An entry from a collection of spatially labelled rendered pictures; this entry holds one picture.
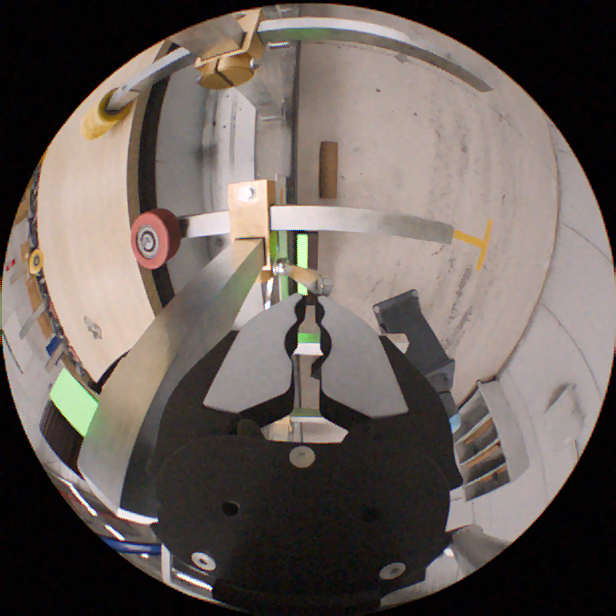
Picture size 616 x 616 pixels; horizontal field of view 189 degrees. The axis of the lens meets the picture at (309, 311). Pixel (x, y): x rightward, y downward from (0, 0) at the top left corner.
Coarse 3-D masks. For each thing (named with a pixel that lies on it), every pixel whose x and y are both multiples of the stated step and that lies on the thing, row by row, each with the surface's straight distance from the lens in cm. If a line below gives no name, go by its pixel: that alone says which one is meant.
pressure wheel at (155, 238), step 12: (144, 216) 30; (156, 216) 28; (168, 216) 29; (132, 228) 32; (144, 228) 30; (156, 228) 29; (168, 228) 28; (180, 228) 30; (132, 240) 32; (144, 240) 30; (156, 240) 29; (168, 240) 28; (180, 240) 30; (144, 252) 32; (156, 252) 30; (168, 252) 29; (144, 264) 32; (156, 264) 30
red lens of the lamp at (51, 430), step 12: (48, 408) 13; (48, 420) 13; (60, 420) 12; (48, 432) 13; (60, 432) 12; (72, 432) 12; (48, 444) 13; (60, 444) 12; (72, 444) 12; (60, 456) 12; (72, 456) 12; (72, 468) 12; (84, 480) 12
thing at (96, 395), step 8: (128, 352) 16; (120, 360) 12; (112, 368) 16; (72, 376) 13; (104, 376) 15; (112, 376) 12; (80, 384) 13; (96, 384) 15; (104, 384) 16; (88, 392) 12; (96, 392) 15; (96, 400) 12; (56, 408) 13; (64, 416) 12
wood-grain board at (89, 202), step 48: (96, 96) 64; (144, 96) 41; (96, 144) 47; (48, 192) 82; (96, 192) 42; (48, 240) 81; (96, 240) 43; (48, 288) 101; (96, 288) 49; (144, 288) 35
